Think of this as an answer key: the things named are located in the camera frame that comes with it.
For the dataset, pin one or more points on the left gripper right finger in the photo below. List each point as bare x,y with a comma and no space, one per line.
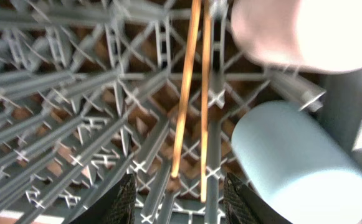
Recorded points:
244,206

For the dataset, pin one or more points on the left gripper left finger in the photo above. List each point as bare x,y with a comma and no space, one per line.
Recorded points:
117,206

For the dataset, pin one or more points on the pink plastic cup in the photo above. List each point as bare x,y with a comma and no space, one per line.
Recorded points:
314,35

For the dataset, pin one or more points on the wooden chopstick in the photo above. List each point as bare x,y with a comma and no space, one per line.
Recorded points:
186,84
206,58

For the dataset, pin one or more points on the blue plastic cup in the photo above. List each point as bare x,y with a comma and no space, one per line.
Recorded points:
296,167

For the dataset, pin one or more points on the grey plastic dishwasher rack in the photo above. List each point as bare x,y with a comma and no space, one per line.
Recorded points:
89,92

